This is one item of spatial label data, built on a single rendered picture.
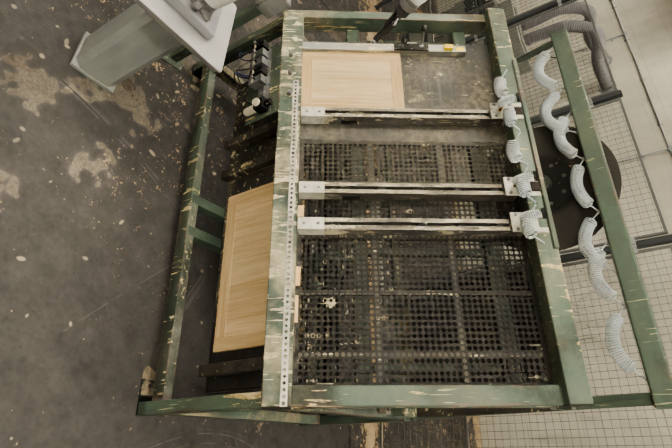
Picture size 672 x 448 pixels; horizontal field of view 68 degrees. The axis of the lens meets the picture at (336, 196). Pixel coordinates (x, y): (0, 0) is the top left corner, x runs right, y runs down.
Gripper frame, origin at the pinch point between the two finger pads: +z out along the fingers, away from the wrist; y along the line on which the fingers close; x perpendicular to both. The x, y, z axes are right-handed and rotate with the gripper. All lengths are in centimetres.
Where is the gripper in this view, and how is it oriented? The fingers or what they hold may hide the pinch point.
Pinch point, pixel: (379, 35)
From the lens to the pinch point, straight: 272.8
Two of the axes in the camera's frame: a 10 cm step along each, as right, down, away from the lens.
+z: -5.8, 4.6, 6.7
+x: -8.0, -4.8, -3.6
